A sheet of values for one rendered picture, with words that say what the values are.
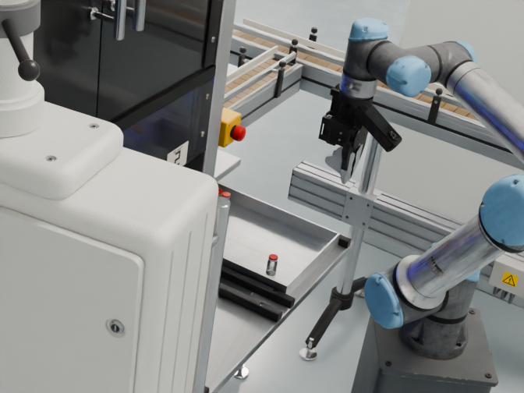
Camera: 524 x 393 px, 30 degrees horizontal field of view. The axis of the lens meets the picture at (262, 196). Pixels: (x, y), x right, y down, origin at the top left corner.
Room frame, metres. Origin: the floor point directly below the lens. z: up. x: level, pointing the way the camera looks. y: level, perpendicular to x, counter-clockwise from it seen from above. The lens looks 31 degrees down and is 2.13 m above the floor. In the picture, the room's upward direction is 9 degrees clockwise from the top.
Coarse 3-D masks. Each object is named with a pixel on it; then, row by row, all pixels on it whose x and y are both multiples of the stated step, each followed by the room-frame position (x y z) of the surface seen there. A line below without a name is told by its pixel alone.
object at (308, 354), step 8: (360, 280) 2.88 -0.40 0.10; (352, 288) 2.79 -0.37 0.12; (360, 288) 2.84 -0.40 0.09; (336, 296) 2.71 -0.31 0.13; (344, 296) 2.71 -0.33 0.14; (352, 296) 2.73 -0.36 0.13; (360, 296) 2.91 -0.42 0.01; (328, 304) 2.68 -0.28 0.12; (336, 304) 2.68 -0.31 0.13; (344, 304) 2.70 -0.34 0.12; (328, 312) 2.64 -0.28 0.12; (336, 312) 2.66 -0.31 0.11; (320, 320) 2.61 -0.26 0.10; (328, 320) 2.61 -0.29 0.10; (320, 328) 2.58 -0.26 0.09; (312, 336) 2.55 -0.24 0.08; (320, 336) 2.56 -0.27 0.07; (312, 344) 2.53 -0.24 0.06; (304, 352) 2.54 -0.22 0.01; (312, 352) 2.54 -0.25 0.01; (312, 360) 2.51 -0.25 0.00
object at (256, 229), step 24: (240, 192) 2.01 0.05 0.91; (240, 216) 1.95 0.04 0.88; (264, 216) 1.97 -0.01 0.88; (288, 216) 1.95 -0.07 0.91; (240, 240) 1.85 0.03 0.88; (264, 240) 1.87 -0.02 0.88; (288, 240) 1.88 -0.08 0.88; (312, 240) 1.90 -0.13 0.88; (336, 240) 1.88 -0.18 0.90; (240, 264) 1.71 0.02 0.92; (264, 264) 1.77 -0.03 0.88; (288, 264) 1.79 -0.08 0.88; (312, 264) 1.77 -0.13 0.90; (288, 288) 1.67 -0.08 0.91
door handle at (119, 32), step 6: (120, 0) 1.60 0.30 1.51; (120, 6) 1.60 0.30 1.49; (90, 12) 1.63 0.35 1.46; (96, 12) 1.63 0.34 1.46; (120, 12) 1.60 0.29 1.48; (90, 18) 1.63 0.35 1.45; (102, 18) 1.62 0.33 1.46; (108, 18) 1.62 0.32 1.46; (114, 18) 1.61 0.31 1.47; (120, 18) 1.60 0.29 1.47; (114, 24) 1.61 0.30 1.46; (120, 24) 1.60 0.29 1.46; (114, 30) 1.60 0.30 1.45; (120, 30) 1.60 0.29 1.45; (114, 36) 1.60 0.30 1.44; (120, 36) 1.60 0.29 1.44
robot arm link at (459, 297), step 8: (464, 280) 1.67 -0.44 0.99; (472, 280) 1.68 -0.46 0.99; (456, 288) 1.66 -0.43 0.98; (464, 288) 1.67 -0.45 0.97; (472, 288) 1.69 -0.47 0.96; (448, 296) 1.65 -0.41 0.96; (456, 296) 1.66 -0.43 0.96; (464, 296) 1.68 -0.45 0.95; (472, 296) 1.70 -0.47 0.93; (448, 304) 1.65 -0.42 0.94; (456, 304) 1.67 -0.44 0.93; (464, 304) 1.68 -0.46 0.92; (440, 312) 1.67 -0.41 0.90; (448, 312) 1.67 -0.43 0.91; (456, 312) 1.68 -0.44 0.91; (464, 312) 1.69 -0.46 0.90
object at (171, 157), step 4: (184, 144) 1.96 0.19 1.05; (176, 148) 1.93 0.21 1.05; (180, 148) 1.94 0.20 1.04; (184, 148) 1.96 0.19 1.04; (172, 152) 1.91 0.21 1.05; (184, 152) 1.96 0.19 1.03; (168, 156) 1.90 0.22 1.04; (172, 156) 1.91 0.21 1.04; (176, 156) 1.93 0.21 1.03; (180, 156) 1.94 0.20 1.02; (184, 156) 1.96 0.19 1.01; (168, 160) 1.90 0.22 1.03; (172, 160) 1.91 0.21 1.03; (180, 160) 1.95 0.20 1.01; (184, 160) 1.96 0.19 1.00; (176, 164) 1.93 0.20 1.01; (180, 164) 1.95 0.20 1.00; (184, 164) 1.96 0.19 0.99
